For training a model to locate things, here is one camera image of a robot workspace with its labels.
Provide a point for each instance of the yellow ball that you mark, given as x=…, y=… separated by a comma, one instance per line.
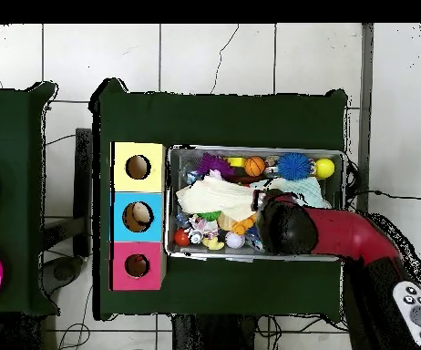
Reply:
x=325, y=168

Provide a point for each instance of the orange toy building brick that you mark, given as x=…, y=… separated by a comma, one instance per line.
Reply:
x=243, y=225

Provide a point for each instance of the cream waffle cloth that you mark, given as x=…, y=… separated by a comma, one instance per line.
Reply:
x=214, y=198

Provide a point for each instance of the yellow duck plush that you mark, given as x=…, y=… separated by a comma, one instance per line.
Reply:
x=213, y=243

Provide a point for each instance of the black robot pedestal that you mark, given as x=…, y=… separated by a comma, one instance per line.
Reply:
x=214, y=335

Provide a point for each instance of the wooden box with three holes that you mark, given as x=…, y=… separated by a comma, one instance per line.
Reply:
x=156, y=175

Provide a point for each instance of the small orange basketball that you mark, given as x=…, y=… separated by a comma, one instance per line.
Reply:
x=255, y=166

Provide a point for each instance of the dark green tablecloth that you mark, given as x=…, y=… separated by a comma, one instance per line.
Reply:
x=217, y=120
x=10, y=146

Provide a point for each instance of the small red ball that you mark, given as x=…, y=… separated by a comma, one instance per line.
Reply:
x=181, y=237

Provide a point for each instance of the purple spiky monster toy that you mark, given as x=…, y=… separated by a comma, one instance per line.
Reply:
x=212, y=164

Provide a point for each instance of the black upright panel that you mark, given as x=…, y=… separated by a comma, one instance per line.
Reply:
x=83, y=189

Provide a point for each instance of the dark grey rounded base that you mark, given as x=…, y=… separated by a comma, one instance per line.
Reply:
x=63, y=271

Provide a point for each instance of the blue spiky rubber ball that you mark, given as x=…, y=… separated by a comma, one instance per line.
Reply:
x=294, y=166

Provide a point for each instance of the mint green waffle cloth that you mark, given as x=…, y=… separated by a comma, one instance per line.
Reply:
x=312, y=191

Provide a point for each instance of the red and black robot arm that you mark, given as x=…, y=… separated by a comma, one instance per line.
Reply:
x=341, y=233

